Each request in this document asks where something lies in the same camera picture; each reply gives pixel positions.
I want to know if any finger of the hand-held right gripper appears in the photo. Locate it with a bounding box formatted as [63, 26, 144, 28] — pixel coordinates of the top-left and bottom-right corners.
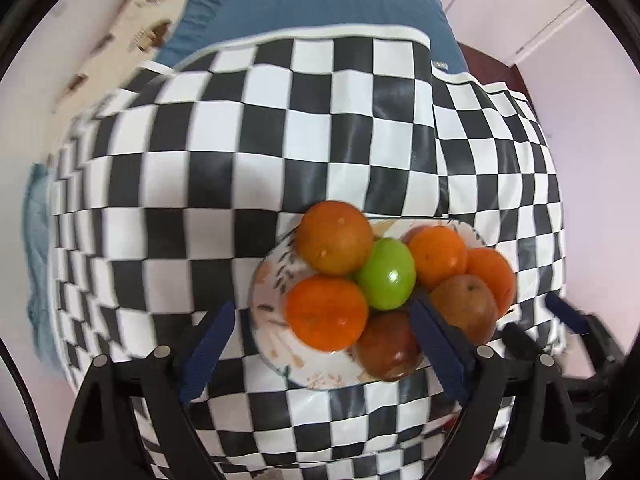
[544, 291, 608, 341]
[501, 322, 543, 361]

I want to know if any large orange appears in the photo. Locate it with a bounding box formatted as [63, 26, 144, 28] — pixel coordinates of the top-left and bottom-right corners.
[285, 274, 370, 352]

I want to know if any black white checkered cloth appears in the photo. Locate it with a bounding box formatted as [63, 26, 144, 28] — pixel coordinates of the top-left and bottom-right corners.
[47, 25, 568, 480]

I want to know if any teddy bear print pillow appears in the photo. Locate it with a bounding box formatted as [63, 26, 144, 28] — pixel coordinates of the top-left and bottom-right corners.
[52, 0, 200, 121]

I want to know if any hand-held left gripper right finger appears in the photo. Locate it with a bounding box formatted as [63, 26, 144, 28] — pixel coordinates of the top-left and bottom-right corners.
[409, 290, 586, 480]

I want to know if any red yellow apple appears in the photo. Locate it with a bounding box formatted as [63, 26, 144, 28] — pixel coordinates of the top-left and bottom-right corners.
[429, 274, 500, 346]

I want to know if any small orange tangerine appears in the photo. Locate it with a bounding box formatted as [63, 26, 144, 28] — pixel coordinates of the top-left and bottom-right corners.
[406, 225, 468, 292]
[465, 247, 517, 318]

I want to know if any white door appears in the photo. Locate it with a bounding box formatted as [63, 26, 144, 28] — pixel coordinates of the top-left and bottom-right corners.
[445, 0, 591, 68]

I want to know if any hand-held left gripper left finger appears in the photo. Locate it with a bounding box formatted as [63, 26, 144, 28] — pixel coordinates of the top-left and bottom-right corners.
[59, 301, 236, 480]

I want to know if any brown red tomato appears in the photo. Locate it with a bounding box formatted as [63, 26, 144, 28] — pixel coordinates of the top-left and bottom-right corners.
[354, 310, 425, 382]
[295, 200, 375, 277]

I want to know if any floral oval plate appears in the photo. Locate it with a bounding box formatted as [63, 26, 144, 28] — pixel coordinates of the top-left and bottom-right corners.
[249, 217, 516, 392]

